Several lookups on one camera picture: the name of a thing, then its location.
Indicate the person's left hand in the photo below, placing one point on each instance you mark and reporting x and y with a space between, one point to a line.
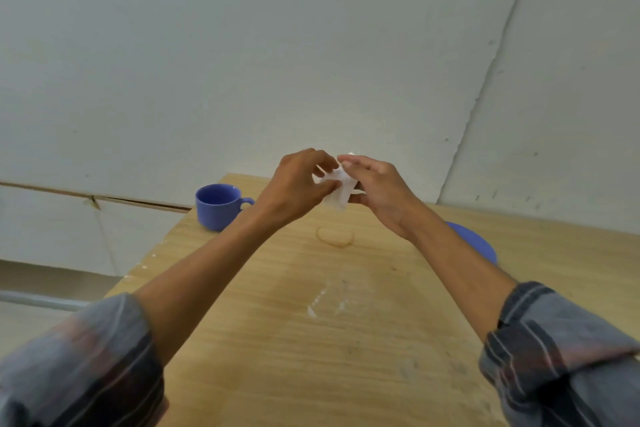
292 186

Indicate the person's right hand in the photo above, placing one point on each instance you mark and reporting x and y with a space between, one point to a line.
385 191

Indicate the person's left thumb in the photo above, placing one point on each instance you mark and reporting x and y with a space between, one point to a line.
327 187

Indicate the person's right thumb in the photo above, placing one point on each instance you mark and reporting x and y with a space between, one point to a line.
359 198

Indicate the white paper sachet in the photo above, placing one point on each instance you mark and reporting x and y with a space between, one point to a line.
341 189

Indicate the person's right forearm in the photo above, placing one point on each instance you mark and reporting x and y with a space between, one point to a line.
460 271

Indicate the person's left forearm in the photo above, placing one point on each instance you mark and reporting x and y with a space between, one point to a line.
200 266

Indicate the blue ceramic cup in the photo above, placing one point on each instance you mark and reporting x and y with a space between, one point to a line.
218 206

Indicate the blue plate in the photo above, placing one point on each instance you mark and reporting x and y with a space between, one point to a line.
477 241

